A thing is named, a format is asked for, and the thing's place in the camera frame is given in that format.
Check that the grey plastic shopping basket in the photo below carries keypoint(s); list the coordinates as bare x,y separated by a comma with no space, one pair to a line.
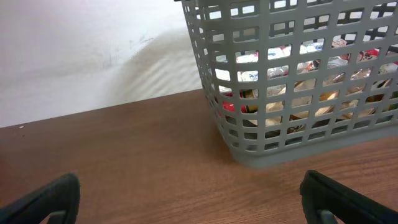
219,30

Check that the brown snack wrapper packet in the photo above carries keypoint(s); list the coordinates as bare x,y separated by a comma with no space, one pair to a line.
331,82

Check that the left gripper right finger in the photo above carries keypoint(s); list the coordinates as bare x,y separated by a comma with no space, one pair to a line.
325,200

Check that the red spaghetti packet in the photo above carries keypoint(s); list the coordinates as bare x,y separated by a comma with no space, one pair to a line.
246,94

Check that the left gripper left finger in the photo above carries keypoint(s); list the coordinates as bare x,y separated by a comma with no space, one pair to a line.
59,200

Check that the Kleenex tissue multipack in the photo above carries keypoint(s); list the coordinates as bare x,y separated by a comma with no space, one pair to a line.
273,53

